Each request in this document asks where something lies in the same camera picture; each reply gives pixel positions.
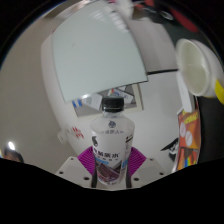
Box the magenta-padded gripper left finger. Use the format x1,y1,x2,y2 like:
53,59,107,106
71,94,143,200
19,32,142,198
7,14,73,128
54,146,97,188

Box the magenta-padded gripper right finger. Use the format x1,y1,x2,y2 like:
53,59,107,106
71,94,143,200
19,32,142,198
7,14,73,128
128,146,166,189

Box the clear black-capped water bottle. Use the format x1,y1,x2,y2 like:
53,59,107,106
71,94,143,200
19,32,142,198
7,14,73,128
90,96,136,186

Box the black bag with white print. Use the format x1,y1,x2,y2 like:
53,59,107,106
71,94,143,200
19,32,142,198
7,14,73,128
160,137,181,163

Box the colourful printed magazine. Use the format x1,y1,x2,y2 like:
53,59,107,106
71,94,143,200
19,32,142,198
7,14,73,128
176,106,201,172

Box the grey notice board with papers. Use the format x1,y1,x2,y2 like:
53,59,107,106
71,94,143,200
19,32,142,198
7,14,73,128
71,83,145,118

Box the large white whiteboard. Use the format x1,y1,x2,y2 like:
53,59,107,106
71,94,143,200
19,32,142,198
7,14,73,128
51,1,149,104

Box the white wall switch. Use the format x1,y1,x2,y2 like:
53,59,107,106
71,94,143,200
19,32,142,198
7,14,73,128
57,130,68,144

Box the white mug with yellow handle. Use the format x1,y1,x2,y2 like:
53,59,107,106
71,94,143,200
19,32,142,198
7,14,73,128
175,38,224,106

